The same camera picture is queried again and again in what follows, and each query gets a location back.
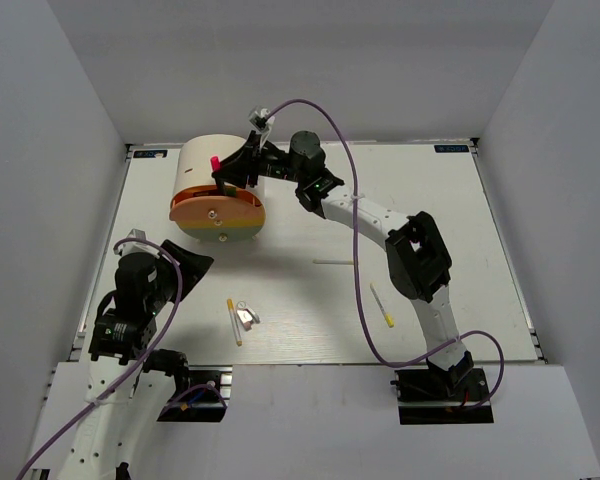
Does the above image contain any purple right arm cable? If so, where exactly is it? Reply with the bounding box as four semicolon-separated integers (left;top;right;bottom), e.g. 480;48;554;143
267;98;505;411

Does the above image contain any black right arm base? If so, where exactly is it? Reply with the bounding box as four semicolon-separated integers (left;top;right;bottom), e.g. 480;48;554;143
390;368;494;426

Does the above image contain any blue label sticker left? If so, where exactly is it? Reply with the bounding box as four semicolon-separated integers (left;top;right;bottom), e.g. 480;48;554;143
133;149;168;159

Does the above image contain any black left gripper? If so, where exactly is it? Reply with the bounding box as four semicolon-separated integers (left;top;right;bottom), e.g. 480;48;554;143
147;238;215;312

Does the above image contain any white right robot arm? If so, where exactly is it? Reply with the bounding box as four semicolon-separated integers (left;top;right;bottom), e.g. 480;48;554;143
211;131;473;399

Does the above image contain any beige orange round organizer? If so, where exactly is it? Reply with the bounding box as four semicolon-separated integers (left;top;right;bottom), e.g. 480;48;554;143
169;134;266;243

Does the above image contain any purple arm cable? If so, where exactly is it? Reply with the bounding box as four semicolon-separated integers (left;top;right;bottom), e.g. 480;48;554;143
267;98;505;411
14;238;226;480

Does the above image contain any orange highlighter marker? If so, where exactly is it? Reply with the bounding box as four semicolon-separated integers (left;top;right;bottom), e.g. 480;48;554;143
193;189;217;198

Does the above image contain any white pen yellow cap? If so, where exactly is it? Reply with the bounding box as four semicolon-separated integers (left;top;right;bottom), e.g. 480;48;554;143
312;259;354;266

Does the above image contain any pink highlighter marker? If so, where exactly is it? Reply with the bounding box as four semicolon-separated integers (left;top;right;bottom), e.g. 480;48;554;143
210;156;229;196

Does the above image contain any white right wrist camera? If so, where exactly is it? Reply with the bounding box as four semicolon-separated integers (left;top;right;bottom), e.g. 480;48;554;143
249;106;275;148

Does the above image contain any pink silver binder clip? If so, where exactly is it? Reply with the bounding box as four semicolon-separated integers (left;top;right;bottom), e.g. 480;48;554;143
236;301;261;331

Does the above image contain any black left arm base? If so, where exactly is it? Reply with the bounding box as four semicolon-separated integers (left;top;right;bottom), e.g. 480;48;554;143
158;366;233;423

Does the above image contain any blue label sticker right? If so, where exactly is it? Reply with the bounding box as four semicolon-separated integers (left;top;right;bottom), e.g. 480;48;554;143
434;144;470;153

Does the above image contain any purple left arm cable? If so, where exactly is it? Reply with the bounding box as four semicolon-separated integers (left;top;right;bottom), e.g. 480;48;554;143
14;238;226;480

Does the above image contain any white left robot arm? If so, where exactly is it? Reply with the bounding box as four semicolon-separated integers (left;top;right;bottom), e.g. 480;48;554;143
58;240;213;479

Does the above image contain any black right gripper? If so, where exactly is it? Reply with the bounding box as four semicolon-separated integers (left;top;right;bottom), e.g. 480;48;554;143
214;130;307;189

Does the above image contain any blue label sticker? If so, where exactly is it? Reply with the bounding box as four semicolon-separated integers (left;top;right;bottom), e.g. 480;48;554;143
133;149;168;159
434;144;470;153

